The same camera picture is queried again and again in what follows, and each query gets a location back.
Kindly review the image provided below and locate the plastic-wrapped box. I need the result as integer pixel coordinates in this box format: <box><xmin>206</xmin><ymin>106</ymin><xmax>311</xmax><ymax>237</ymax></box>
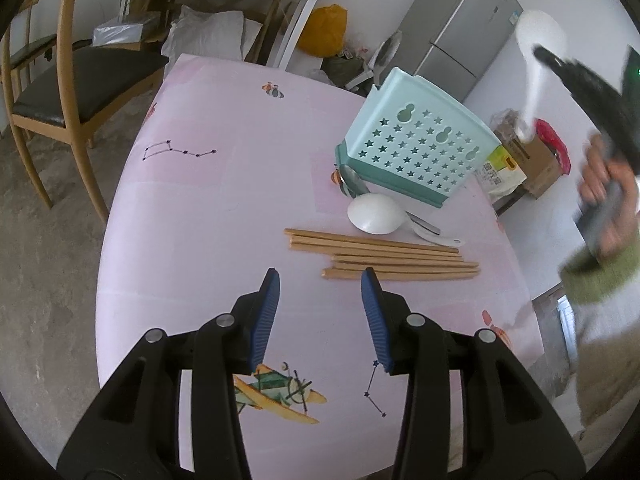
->
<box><xmin>91</xmin><ymin>15</ymin><xmax>163</xmax><ymax>52</ymax></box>

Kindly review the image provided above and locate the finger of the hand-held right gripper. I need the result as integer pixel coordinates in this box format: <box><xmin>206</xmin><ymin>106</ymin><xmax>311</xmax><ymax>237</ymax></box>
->
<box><xmin>534</xmin><ymin>46</ymin><xmax>608</xmax><ymax>106</ymax></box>

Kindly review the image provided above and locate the teal star-hole utensil holder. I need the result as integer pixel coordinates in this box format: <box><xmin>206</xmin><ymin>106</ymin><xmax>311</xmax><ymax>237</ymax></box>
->
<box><xmin>334</xmin><ymin>66</ymin><xmax>502</xmax><ymax>209</ymax></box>

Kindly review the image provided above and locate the white plastic spoon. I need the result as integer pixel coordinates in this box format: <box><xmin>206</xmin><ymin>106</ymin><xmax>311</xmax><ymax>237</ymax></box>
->
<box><xmin>515</xmin><ymin>9</ymin><xmax>569</xmax><ymax>142</ymax></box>
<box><xmin>347</xmin><ymin>194</ymin><xmax>465</xmax><ymax>247</ymax></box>

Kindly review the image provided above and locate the green bag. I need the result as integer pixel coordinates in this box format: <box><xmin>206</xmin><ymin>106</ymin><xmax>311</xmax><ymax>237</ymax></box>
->
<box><xmin>320</xmin><ymin>52</ymin><xmax>373</xmax><ymax>93</ymax></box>

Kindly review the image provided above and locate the wooden chair dark seat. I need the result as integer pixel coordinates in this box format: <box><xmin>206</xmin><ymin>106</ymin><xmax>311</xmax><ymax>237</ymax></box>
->
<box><xmin>0</xmin><ymin>0</ymin><xmax>171</xmax><ymax>223</ymax></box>

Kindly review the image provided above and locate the white sack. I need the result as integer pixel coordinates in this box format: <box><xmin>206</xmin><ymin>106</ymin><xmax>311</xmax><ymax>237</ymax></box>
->
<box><xmin>161</xmin><ymin>4</ymin><xmax>261</xmax><ymax>63</ymax></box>

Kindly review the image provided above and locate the person's right hand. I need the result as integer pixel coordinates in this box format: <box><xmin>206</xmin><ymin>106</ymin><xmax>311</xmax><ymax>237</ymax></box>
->
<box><xmin>577</xmin><ymin>135</ymin><xmax>640</xmax><ymax>261</ymax></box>

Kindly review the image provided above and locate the white yellow rice bag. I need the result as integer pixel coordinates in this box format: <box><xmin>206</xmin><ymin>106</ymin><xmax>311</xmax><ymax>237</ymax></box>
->
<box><xmin>475</xmin><ymin>144</ymin><xmax>528</xmax><ymax>198</ymax></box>

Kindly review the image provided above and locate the clear plastic bag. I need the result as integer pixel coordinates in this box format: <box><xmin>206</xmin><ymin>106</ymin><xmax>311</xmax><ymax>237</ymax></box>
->
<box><xmin>490</xmin><ymin>109</ymin><xmax>523</xmax><ymax>146</ymax></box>

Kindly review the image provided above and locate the metal spoon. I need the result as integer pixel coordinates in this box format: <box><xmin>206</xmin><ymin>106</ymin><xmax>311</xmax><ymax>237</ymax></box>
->
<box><xmin>337</xmin><ymin>166</ymin><xmax>442</xmax><ymax>235</ymax></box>

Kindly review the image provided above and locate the yellow plastic bag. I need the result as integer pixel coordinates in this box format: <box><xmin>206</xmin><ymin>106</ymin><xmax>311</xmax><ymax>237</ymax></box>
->
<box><xmin>297</xmin><ymin>4</ymin><xmax>348</xmax><ymax>58</ymax></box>

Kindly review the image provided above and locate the large cardboard box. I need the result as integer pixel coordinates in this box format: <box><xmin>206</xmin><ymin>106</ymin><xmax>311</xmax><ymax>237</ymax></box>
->
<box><xmin>500</xmin><ymin>127</ymin><xmax>563</xmax><ymax>200</ymax></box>

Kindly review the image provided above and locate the pink printed tablecloth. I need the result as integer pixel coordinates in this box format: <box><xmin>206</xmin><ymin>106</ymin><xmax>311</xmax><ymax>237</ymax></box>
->
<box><xmin>95</xmin><ymin>52</ymin><xmax>546</xmax><ymax>480</ymax></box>

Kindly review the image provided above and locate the person's right forearm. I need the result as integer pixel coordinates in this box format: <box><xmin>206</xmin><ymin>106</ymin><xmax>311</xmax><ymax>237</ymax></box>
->
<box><xmin>559</xmin><ymin>245</ymin><xmax>640</xmax><ymax>441</ymax></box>

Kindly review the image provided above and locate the red plastic bag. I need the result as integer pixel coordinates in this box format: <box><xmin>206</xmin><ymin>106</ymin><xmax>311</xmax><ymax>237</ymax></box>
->
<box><xmin>534</xmin><ymin>119</ymin><xmax>571</xmax><ymax>177</ymax></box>

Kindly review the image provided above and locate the silver refrigerator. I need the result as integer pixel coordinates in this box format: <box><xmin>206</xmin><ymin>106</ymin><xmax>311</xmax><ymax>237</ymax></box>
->
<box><xmin>397</xmin><ymin>0</ymin><xmax>525</xmax><ymax>103</ymax></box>

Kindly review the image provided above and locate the white side table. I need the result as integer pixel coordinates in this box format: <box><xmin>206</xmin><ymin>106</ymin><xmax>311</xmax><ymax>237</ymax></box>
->
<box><xmin>107</xmin><ymin>0</ymin><xmax>336</xmax><ymax>71</ymax></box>

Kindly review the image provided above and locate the white plastic panel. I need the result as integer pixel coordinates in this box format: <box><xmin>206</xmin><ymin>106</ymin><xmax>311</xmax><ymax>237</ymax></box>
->
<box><xmin>345</xmin><ymin>30</ymin><xmax>404</xmax><ymax>93</ymax></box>

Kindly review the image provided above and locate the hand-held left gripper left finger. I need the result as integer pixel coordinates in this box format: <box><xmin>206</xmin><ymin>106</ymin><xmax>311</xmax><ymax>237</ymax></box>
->
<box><xmin>56</xmin><ymin>267</ymin><xmax>281</xmax><ymax>480</ymax></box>

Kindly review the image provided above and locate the pile of wooden chopsticks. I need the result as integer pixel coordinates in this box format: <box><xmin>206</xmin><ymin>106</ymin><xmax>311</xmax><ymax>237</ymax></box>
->
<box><xmin>284</xmin><ymin>228</ymin><xmax>481</xmax><ymax>281</ymax></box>

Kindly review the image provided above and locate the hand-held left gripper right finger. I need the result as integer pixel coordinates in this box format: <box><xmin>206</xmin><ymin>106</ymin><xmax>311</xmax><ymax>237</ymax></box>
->
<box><xmin>361</xmin><ymin>267</ymin><xmax>586</xmax><ymax>480</ymax></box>

